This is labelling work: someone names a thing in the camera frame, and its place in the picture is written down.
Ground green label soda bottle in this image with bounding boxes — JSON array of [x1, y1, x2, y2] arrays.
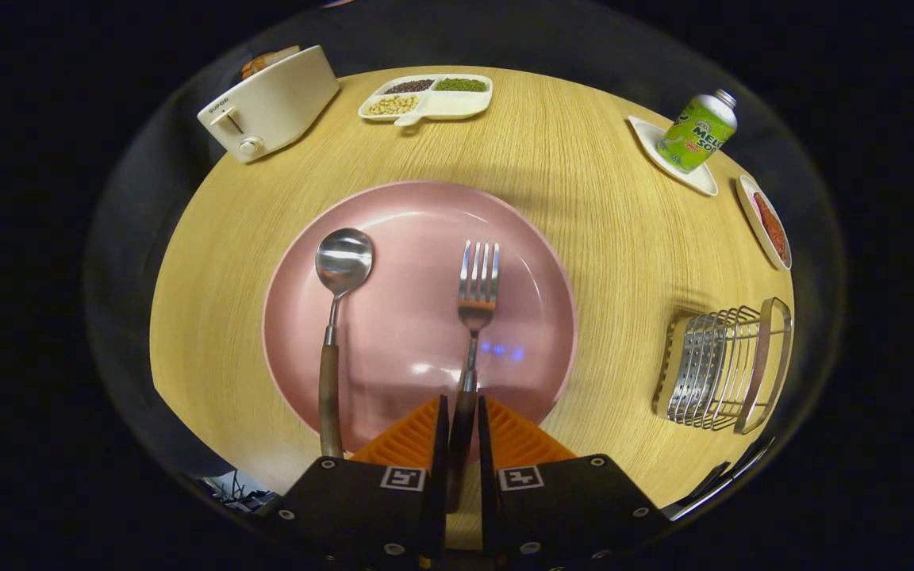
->
[[656, 89, 738, 174]]

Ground white plate with meat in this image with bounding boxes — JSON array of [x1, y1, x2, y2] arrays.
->
[[735, 174, 793, 271]]

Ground metal wire cutlery rack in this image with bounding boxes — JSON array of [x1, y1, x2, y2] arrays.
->
[[652, 297, 793, 435]]

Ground pink round plate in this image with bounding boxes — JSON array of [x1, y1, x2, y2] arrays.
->
[[261, 180, 578, 461]]

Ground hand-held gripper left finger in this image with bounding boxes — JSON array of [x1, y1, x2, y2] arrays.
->
[[271, 394, 451, 568]]

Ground toasted bread slice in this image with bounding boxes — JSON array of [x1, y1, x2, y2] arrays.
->
[[240, 45, 301, 80]]

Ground cream white toaster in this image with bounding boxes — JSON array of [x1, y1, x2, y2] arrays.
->
[[197, 45, 340, 164]]

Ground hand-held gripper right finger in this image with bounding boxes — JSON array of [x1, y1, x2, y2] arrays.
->
[[477, 395, 668, 568]]

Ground wooden handled metal spoon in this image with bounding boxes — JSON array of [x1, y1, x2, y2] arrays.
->
[[315, 228, 374, 459]]

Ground wooden handled metal fork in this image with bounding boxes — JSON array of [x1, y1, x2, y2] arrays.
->
[[445, 240, 501, 515]]

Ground white divided dish with beans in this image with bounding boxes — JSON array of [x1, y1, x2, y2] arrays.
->
[[358, 74, 493, 128]]

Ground white square coaster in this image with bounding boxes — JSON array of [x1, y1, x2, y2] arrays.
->
[[628, 116, 719, 197]]

